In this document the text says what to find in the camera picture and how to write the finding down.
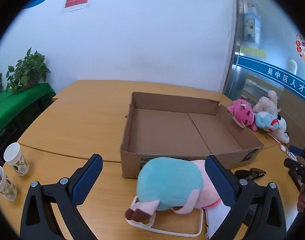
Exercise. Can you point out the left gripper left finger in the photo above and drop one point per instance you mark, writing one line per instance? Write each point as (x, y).
(38, 220)

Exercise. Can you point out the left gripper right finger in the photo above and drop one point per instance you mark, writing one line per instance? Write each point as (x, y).
(257, 207)

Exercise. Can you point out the black sunglasses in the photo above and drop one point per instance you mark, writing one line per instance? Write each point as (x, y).
(252, 174)

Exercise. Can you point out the pig plush teal shirt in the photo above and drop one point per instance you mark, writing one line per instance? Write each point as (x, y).
(178, 185)

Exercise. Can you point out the clear phone case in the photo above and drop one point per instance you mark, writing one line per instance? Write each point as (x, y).
(169, 223)

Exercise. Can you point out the white plastic device box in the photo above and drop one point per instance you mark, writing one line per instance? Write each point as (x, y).
(215, 217)

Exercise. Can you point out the person's right hand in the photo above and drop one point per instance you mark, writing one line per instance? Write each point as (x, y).
(301, 199)

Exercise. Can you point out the small white charm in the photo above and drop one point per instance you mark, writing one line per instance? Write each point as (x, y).
(283, 148)

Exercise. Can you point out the white dog plush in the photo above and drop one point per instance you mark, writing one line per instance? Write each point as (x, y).
(281, 134)

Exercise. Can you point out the light blue plush toy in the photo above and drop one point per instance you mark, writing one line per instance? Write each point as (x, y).
(267, 121)

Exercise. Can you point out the paper cup far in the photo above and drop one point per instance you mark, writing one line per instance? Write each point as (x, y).
(14, 157)

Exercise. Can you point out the paper cup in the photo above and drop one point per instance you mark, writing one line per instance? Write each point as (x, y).
(14, 157)
(7, 188)

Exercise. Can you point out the paper cup near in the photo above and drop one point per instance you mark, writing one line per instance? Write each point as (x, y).
(7, 188)

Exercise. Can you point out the beige plush toy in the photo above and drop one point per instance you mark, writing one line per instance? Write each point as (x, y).
(268, 104)

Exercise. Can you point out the pink plush toy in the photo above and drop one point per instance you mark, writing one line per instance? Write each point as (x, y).
(243, 114)

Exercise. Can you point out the green tablecloth side table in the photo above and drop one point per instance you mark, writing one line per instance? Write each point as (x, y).
(12, 105)

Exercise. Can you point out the brown cardboard box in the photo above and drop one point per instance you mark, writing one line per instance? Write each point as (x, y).
(181, 127)

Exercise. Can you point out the potted green plant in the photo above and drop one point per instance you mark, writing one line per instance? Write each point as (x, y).
(28, 72)

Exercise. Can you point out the cartoon poster on glass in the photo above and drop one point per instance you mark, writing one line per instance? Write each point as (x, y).
(252, 25)

